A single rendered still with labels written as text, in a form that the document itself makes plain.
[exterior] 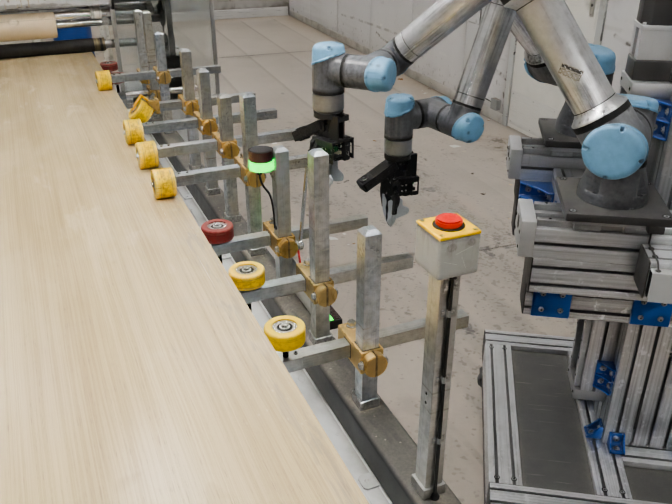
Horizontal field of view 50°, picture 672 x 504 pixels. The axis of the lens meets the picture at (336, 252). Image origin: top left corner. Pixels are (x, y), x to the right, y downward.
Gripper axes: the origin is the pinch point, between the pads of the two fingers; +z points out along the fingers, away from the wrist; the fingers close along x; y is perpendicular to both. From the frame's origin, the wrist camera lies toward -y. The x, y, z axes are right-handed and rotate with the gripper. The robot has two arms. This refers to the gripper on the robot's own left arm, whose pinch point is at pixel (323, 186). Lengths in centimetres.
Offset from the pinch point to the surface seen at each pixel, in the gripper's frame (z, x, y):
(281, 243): 12.6, -12.0, -2.6
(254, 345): 9, -47, 33
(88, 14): -10, 54, -234
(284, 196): 1.0, -9.5, -3.8
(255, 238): 13.1, -14.4, -10.2
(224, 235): 9.5, -23.3, -10.8
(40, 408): 9, -84, 23
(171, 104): 4, 20, -104
